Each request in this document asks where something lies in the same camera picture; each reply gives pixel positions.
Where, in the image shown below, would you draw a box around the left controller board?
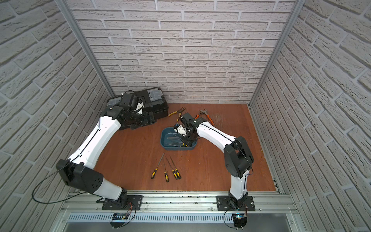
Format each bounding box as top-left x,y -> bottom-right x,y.
110,213 -> 131,229

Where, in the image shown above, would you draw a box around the orange handled pliers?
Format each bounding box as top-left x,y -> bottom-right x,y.
195,109 -> 214,126

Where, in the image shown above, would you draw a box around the black plastic toolbox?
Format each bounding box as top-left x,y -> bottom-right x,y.
101,88 -> 169,130

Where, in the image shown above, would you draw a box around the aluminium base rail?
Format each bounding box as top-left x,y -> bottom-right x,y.
56,191 -> 299,225

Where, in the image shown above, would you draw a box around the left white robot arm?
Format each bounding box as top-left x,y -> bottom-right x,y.
56,104 -> 156,205

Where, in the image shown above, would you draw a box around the controller board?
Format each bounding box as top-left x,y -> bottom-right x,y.
110,213 -> 131,229
232,214 -> 247,230

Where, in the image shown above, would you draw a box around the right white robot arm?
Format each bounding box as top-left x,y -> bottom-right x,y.
174,118 -> 254,209

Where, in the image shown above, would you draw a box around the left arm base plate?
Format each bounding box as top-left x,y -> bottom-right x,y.
102,194 -> 143,211

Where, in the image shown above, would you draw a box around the right controller board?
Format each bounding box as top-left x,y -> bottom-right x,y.
232,214 -> 247,230

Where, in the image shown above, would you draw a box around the teal plastic storage box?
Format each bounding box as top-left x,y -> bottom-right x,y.
160,127 -> 197,151

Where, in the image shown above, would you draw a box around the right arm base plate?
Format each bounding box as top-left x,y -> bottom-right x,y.
216,195 -> 256,212

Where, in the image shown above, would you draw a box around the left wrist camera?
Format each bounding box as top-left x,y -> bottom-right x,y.
119,93 -> 145,114

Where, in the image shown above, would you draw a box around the yellow handled pliers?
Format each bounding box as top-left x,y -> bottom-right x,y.
168,107 -> 186,121

